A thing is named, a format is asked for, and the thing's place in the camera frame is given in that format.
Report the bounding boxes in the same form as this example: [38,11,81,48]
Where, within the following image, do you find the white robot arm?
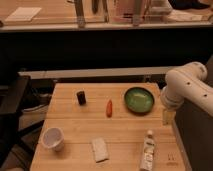
[160,62,213,125]

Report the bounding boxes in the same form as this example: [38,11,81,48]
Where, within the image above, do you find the green bowl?
[124,87,154,113]

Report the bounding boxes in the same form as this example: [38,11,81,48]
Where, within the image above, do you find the white plastic bottle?
[139,130,155,171]

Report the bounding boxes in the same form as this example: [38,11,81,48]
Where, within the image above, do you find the orange carrot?
[106,100,112,118]

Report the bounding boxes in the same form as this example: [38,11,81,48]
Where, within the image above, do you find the white sponge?
[92,138,109,162]

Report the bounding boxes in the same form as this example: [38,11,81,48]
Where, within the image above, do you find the white paper cup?
[41,127,64,152]

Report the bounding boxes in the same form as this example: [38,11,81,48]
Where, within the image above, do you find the black chair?
[0,76,31,165]

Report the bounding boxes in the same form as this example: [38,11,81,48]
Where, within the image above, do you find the white paper on shelf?
[5,7,41,22]

